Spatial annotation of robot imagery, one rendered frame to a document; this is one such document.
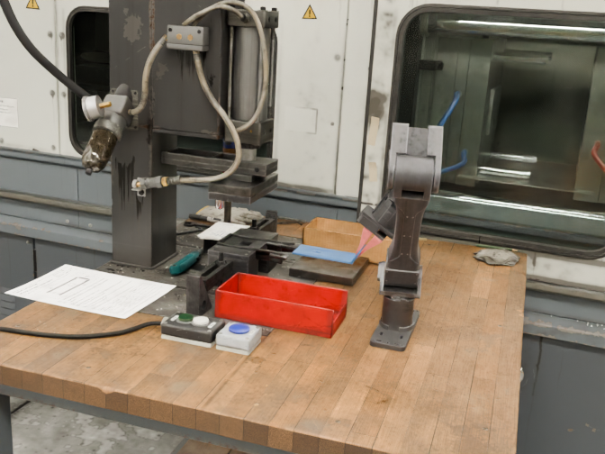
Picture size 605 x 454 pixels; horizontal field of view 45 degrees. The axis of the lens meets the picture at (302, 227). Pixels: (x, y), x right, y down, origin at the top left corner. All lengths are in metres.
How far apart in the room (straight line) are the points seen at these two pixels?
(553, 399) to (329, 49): 1.24
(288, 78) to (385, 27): 0.35
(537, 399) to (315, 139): 1.03
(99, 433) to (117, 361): 1.52
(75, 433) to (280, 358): 1.61
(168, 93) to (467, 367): 0.86
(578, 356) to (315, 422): 1.24
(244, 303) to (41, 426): 1.58
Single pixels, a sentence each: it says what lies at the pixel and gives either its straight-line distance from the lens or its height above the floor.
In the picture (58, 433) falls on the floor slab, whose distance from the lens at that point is 2.89.
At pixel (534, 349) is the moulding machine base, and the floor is 0.60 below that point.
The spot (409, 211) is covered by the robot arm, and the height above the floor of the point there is 1.18.
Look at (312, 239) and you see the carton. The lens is 1.92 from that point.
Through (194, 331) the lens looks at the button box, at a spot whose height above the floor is 0.93.
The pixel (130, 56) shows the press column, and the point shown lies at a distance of 1.72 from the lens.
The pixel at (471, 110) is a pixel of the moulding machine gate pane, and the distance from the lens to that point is 2.12.
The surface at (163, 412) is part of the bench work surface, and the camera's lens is 1.24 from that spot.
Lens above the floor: 1.51
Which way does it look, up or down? 16 degrees down
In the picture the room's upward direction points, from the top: 3 degrees clockwise
